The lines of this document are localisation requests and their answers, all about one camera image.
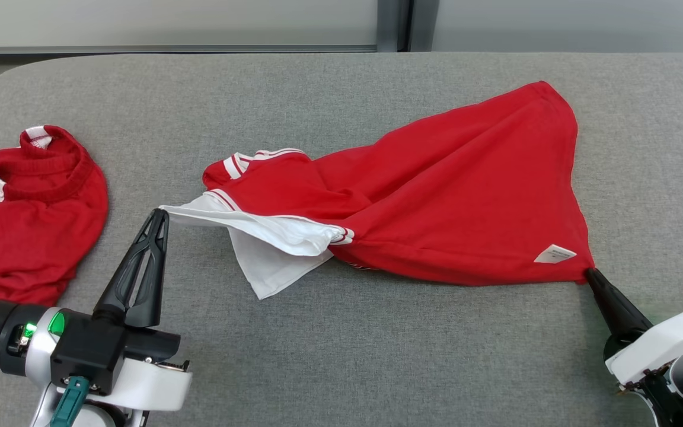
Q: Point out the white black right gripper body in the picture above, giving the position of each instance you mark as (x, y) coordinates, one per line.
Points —
(656, 347)

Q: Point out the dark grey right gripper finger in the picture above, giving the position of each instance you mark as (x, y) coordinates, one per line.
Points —
(613, 332)
(629, 317)

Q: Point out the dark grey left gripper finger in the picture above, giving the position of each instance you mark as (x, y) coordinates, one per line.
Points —
(152, 296)
(110, 305)

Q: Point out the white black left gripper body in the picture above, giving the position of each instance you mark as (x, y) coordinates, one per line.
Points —
(152, 385)

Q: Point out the red jersey with ribbed collar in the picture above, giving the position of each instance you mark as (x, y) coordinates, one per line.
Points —
(33, 237)

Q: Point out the red jersey with paper tag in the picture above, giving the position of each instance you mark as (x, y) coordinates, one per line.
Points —
(466, 196)

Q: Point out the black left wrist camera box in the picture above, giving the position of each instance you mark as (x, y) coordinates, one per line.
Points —
(86, 350)

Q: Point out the grey wall baseboard strip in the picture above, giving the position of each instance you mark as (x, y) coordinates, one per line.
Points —
(140, 49)

